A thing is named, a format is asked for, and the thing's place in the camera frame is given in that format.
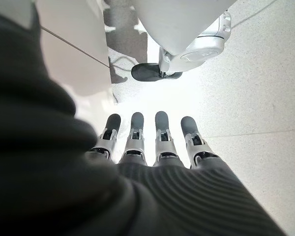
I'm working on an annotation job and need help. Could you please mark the robot left leg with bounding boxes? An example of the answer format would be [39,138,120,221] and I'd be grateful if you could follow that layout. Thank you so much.
[131,0,233,81]

